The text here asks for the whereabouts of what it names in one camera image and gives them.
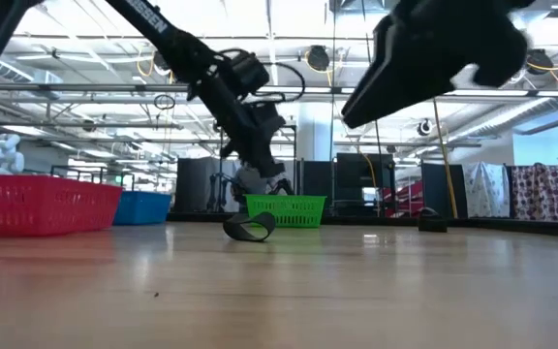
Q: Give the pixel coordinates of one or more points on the blue plastic basket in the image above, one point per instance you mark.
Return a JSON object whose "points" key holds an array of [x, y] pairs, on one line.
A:
{"points": [[143, 208]]}

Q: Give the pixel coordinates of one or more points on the black metal railing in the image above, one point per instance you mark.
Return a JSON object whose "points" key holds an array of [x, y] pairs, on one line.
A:
{"points": [[90, 168]]}

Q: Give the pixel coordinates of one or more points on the black partition panel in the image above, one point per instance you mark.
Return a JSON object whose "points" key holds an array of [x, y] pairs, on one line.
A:
{"points": [[436, 191], [315, 181]]}

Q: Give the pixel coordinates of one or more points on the black background robot arm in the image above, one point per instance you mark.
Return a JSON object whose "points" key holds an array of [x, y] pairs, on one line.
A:
{"points": [[284, 186], [218, 189]]}

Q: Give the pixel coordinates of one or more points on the white floral cloth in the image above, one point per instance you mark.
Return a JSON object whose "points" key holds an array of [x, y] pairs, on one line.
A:
{"points": [[486, 189]]}

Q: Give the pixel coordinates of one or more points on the white curtain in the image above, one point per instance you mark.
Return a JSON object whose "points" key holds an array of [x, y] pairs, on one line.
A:
{"points": [[288, 167]]}

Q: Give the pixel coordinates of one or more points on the black rubber band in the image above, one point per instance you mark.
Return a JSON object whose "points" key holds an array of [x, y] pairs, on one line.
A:
{"points": [[433, 225], [247, 236]]}

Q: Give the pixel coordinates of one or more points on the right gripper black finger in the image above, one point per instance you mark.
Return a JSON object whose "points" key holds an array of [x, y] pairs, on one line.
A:
{"points": [[395, 82]]}

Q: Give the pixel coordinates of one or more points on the green plastic basket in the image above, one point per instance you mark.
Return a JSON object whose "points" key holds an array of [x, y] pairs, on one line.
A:
{"points": [[293, 211]]}

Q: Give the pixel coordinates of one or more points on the grey curtain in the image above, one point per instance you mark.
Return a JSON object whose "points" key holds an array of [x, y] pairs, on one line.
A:
{"points": [[189, 184]]}

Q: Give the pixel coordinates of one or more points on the ceiling light strip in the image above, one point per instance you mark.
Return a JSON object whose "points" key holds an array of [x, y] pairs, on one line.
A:
{"points": [[318, 89], [492, 93]]}

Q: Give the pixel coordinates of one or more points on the purple dotted cloth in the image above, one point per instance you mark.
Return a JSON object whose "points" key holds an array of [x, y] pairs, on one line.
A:
{"points": [[545, 191]]}

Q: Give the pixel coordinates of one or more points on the red plastic basket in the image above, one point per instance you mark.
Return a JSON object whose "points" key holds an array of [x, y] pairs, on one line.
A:
{"points": [[41, 206]]}

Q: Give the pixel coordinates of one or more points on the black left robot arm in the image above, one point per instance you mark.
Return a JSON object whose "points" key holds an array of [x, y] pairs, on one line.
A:
{"points": [[172, 36]]}

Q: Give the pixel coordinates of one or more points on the red background object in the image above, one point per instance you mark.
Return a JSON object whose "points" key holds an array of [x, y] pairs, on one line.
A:
{"points": [[407, 196]]}

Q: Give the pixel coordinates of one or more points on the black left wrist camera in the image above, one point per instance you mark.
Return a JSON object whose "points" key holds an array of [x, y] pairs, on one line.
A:
{"points": [[250, 72]]}

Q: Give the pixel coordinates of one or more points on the silver ventilation duct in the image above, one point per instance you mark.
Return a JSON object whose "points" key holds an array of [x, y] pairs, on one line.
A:
{"points": [[12, 72]]}

